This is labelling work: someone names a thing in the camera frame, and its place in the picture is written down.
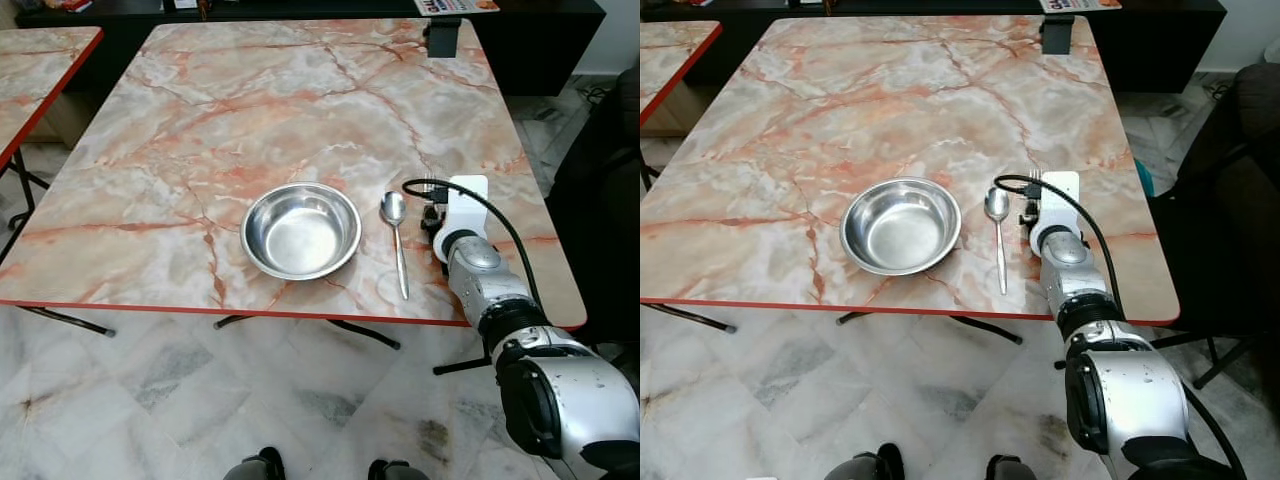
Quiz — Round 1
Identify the red-edged marble pattern table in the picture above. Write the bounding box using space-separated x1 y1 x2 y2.
0 26 105 263
640 19 724 191
640 13 1182 347
0 17 589 378

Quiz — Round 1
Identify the silver metal spoon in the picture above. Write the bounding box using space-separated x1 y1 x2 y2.
379 190 412 302
983 186 1012 297

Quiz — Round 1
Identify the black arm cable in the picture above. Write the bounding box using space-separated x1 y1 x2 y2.
993 173 1249 480
401 177 547 313

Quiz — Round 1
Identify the black table clamp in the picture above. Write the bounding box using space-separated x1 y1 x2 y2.
423 16 464 60
1039 13 1077 56

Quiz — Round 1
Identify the long black cabinet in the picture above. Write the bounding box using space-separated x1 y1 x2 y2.
640 0 1228 97
14 0 607 98

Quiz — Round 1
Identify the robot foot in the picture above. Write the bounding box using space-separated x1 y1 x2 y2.
367 458 432 480
984 454 1050 480
824 442 907 480
221 446 287 480

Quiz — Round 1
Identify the black chair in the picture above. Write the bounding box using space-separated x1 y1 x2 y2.
544 64 641 348
1148 61 1280 391

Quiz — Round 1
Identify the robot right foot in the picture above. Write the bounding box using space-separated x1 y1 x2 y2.
984 454 1050 480
367 458 432 480

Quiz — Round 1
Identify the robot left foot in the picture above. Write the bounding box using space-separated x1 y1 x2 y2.
824 442 907 480
221 446 287 480

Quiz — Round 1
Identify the light wooden box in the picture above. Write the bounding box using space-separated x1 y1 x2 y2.
654 80 702 137
34 90 102 150

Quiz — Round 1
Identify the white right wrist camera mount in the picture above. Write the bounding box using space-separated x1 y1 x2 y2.
1037 169 1083 234
444 174 492 239

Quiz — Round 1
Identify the round stainless steel bowl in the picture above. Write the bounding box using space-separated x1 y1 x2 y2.
839 177 963 277
241 182 363 282

